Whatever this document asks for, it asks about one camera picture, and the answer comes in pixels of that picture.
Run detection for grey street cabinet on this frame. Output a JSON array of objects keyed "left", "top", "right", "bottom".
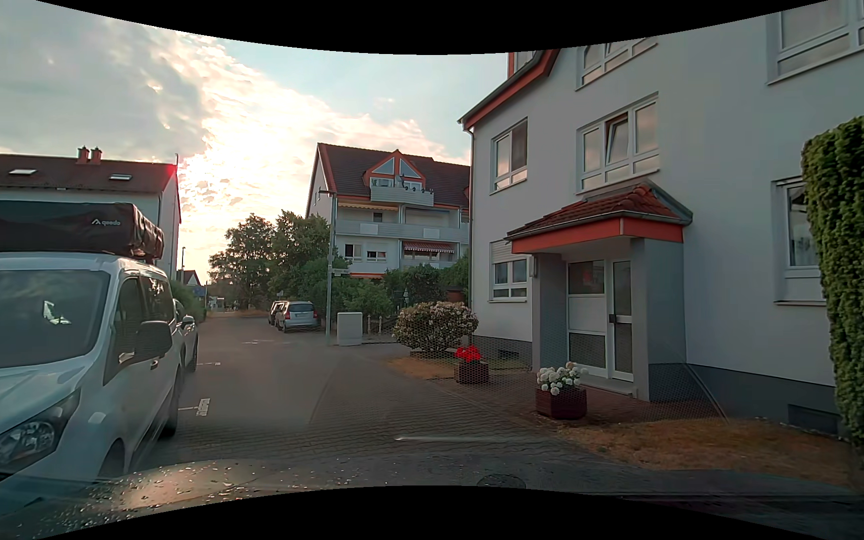
[{"left": 336, "top": 312, "right": 364, "bottom": 347}]

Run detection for white van with roof tent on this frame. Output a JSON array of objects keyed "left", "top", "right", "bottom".
[{"left": 0, "top": 196, "right": 184, "bottom": 498}]

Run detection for white apartment building with balconies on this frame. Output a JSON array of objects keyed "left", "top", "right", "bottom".
[{"left": 306, "top": 142, "right": 472, "bottom": 282}]

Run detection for bush with pale flowers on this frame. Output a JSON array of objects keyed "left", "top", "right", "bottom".
[{"left": 392, "top": 301, "right": 480, "bottom": 355}]

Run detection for white parked car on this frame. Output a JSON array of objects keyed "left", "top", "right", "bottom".
[{"left": 171, "top": 297, "right": 200, "bottom": 374}]

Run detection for planter with red flowers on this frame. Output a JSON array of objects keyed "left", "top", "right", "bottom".
[{"left": 453, "top": 344, "right": 490, "bottom": 386}]

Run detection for dry grass patch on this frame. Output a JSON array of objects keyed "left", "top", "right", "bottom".
[{"left": 561, "top": 417, "right": 864, "bottom": 490}]

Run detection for car's own bonnet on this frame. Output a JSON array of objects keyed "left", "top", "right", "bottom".
[{"left": 0, "top": 447, "right": 864, "bottom": 540}]

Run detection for grey lamp post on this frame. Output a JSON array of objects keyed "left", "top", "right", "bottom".
[{"left": 317, "top": 189, "right": 340, "bottom": 347}]

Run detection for group of green trees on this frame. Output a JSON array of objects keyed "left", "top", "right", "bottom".
[{"left": 207, "top": 210, "right": 332, "bottom": 309}]

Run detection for trimmed green hedge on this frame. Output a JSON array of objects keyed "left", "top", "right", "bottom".
[{"left": 801, "top": 104, "right": 864, "bottom": 451}]

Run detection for grey asphalt road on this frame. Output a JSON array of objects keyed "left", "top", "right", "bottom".
[{"left": 135, "top": 310, "right": 598, "bottom": 481}]

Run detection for green bushes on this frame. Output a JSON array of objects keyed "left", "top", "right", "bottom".
[{"left": 327, "top": 251, "right": 472, "bottom": 318}]

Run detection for brick paved forecourt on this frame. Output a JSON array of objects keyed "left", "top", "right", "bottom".
[{"left": 432, "top": 371, "right": 722, "bottom": 427}]

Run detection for planter with white flowers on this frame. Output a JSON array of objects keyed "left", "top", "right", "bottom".
[{"left": 534, "top": 362, "right": 590, "bottom": 421}]

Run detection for white house with dark roof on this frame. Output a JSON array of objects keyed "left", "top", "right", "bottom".
[{"left": 0, "top": 146, "right": 183, "bottom": 280}]

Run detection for silver parked car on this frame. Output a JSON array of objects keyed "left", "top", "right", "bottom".
[{"left": 276, "top": 300, "right": 321, "bottom": 333}]

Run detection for white house with red trim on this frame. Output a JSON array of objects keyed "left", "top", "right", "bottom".
[{"left": 458, "top": 0, "right": 864, "bottom": 438}]

